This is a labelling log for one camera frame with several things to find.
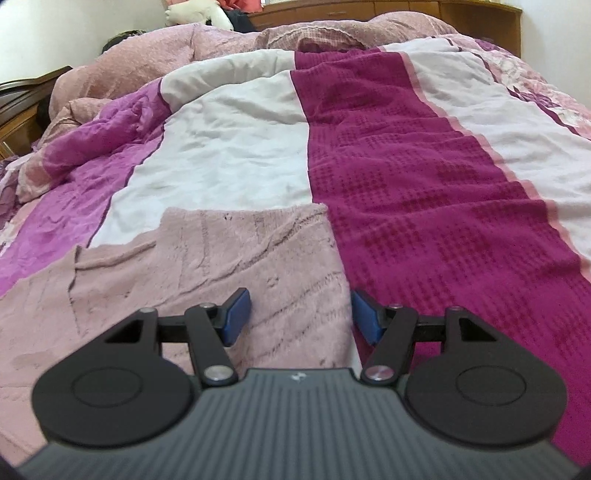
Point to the pink fluffy quilt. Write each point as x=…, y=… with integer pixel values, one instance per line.
x=184, y=50

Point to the magenta and white striped bedspread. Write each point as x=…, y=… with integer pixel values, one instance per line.
x=415, y=184

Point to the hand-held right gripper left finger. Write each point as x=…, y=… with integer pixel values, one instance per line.
x=238, y=317

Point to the wooden headboard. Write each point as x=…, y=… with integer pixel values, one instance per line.
x=369, y=10

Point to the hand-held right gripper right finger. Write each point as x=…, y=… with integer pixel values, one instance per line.
x=363, y=314

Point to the white plush toy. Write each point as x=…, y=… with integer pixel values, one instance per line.
x=194, y=11

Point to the dark cloth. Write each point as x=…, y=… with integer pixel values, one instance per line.
x=240, y=22
x=121, y=40

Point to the pink fuzzy garment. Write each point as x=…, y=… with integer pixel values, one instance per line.
x=184, y=258

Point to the red cloth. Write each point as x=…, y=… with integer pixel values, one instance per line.
x=244, y=4

